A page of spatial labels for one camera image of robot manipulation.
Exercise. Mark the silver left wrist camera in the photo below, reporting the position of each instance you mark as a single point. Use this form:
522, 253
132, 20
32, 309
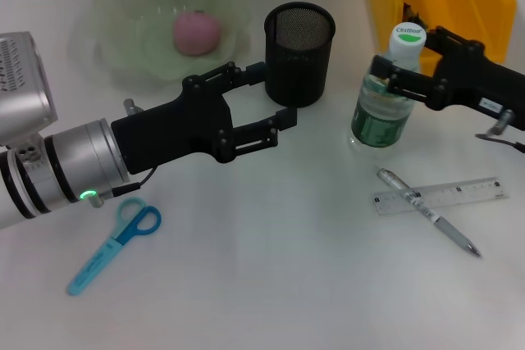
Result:
24, 87

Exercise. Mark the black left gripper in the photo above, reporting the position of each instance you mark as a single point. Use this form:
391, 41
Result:
172, 133

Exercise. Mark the black mesh pen holder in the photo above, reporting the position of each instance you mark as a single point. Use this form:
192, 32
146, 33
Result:
297, 63

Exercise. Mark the clear grey ballpoint pen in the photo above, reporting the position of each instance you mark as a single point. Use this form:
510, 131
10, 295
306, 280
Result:
418, 202

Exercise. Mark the pink peach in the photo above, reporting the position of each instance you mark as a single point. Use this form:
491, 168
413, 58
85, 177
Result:
196, 33

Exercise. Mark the green translucent fruit bowl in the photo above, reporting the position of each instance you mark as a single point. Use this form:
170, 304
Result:
135, 30

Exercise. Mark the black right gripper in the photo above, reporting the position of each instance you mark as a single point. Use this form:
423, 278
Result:
480, 83

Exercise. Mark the clear green-label water bottle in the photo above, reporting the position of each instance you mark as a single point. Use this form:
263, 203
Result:
379, 124

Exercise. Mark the blue sheathed scissors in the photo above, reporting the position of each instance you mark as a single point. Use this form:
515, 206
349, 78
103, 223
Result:
98, 260

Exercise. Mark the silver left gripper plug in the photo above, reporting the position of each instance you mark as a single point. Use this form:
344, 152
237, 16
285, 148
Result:
131, 106

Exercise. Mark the transparent plastic ruler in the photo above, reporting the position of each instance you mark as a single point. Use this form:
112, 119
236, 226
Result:
463, 193

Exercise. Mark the yellow plastic bin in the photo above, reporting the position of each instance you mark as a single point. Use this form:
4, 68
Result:
459, 1

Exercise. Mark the green plastic wrapper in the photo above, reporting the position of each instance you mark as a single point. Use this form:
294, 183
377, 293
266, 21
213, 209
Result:
412, 16

